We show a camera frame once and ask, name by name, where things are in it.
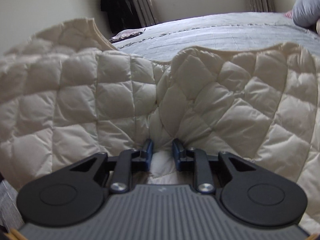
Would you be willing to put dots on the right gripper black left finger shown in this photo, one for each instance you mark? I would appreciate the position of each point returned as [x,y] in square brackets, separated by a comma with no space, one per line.
[77,192]

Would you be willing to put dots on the left grey curtain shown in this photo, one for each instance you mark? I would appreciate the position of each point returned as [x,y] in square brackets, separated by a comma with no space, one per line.
[147,13]

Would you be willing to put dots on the dark hanging coat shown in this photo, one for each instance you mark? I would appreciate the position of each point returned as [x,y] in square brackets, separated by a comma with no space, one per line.
[121,15]

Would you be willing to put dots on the grey checked bedspread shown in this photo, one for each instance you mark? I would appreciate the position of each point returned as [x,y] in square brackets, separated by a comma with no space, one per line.
[232,31]

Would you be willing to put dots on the grey folded blanket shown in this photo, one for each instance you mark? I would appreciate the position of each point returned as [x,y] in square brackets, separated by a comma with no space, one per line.
[305,13]

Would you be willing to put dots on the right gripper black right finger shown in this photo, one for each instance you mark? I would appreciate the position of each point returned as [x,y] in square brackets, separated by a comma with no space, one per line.
[245,191]

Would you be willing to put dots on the small patterned cloth on bed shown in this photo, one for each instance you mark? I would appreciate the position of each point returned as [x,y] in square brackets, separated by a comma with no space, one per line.
[126,34]

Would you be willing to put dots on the cream quilted puffer jacket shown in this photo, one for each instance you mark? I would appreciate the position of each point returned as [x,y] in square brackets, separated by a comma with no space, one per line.
[67,93]

